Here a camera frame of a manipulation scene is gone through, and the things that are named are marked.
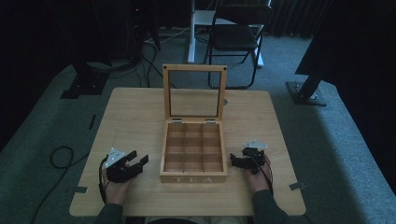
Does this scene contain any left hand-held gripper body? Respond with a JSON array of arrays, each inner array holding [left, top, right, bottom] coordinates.
[[105, 147, 139, 184]]

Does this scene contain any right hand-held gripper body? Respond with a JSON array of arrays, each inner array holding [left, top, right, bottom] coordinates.
[[242, 139, 269, 175]]

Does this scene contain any wooden tea box with lid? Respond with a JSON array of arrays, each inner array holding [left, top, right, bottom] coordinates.
[[159, 63, 228, 185]]

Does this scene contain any person's left hand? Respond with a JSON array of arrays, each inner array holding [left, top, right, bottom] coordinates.
[[102, 167, 134, 206]]

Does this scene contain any person's right hand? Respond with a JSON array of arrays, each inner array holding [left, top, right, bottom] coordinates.
[[245, 154, 273, 194]]

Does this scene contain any black slanted stand with base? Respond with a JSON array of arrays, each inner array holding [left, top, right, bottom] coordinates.
[[285, 27, 329, 107]]

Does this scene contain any black stand with flat base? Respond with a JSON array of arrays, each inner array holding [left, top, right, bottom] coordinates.
[[60, 59, 110, 101]]

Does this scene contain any black folding chair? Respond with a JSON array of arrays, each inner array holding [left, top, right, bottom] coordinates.
[[187, 0, 273, 69], [204, 2, 276, 91]]

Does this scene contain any left hand-held gripper cable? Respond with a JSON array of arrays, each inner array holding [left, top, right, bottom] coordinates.
[[98, 156, 110, 205]]

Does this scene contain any black floor cable loop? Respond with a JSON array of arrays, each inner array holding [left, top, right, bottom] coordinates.
[[30, 145, 92, 224]]

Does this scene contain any bundle of black floor cables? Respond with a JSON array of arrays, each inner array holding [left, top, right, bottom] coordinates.
[[135, 36, 178, 90]]

